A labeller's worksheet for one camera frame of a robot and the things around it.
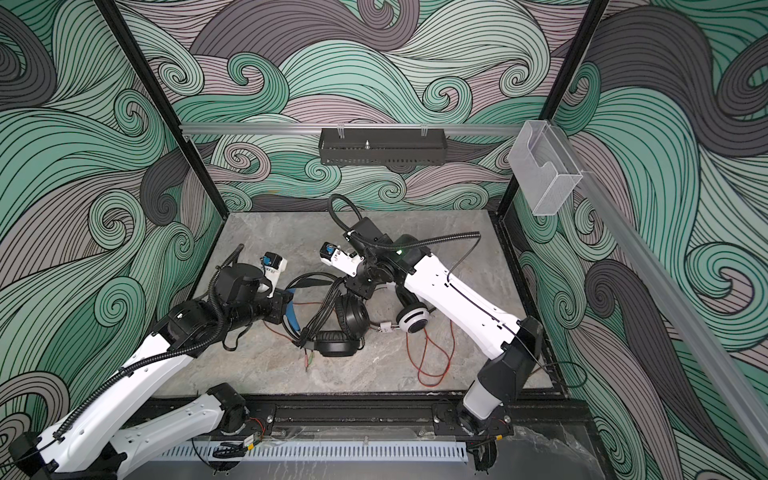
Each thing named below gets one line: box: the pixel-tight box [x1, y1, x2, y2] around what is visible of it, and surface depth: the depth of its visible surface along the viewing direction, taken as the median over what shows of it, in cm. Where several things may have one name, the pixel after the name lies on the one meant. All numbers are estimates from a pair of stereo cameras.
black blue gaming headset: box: [282, 272, 371, 357], surface depth 66 cm
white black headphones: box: [395, 284, 430, 334], surface depth 85 cm
